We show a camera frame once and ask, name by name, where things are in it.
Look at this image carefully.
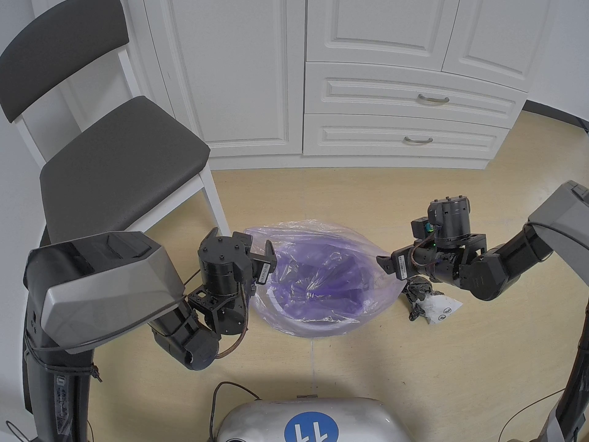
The clear printed wrapper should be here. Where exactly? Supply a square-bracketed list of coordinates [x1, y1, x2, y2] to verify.
[421, 290, 464, 326]

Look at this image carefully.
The white trash bin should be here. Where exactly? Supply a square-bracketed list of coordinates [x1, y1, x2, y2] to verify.
[253, 247, 374, 340]

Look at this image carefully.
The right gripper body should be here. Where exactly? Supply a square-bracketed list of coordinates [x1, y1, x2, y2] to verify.
[394, 243, 441, 283]

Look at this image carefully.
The purple plastic bag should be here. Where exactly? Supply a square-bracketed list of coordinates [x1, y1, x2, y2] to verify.
[243, 218, 402, 340]

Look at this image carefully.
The white wardrobe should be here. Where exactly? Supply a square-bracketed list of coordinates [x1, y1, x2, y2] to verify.
[28, 0, 558, 172]

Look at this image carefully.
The crumpled black plastic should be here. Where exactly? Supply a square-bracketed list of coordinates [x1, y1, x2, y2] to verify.
[399, 276, 445, 324]

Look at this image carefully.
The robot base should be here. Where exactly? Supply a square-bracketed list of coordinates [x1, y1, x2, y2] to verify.
[220, 396, 411, 442]

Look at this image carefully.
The white chair with grey cushions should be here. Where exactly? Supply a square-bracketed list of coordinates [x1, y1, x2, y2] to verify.
[0, 0, 232, 258]

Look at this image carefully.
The black cable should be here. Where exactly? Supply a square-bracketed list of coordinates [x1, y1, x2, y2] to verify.
[498, 390, 568, 442]
[208, 381, 264, 442]

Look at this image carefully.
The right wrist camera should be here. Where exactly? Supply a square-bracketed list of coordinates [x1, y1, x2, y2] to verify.
[410, 217, 436, 243]

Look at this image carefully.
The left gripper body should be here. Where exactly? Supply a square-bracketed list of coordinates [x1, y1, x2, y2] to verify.
[235, 241, 279, 290]

